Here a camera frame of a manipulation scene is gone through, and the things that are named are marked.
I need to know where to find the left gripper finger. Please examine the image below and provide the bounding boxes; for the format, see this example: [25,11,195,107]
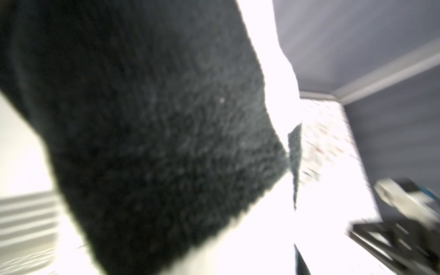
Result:
[294,246,311,275]

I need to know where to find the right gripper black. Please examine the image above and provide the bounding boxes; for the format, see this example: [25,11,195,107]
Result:
[349,220,440,275]

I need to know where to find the white perforated plastic basket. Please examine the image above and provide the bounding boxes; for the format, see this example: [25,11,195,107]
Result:
[1,191,59,275]

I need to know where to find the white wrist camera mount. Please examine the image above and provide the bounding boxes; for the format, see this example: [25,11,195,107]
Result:
[374,178,440,229]

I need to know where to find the black white checkered pillowcase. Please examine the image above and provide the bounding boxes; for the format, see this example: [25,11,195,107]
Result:
[1,1,302,275]

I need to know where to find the floral patterned table mat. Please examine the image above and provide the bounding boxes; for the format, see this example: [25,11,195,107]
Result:
[297,99,390,275]

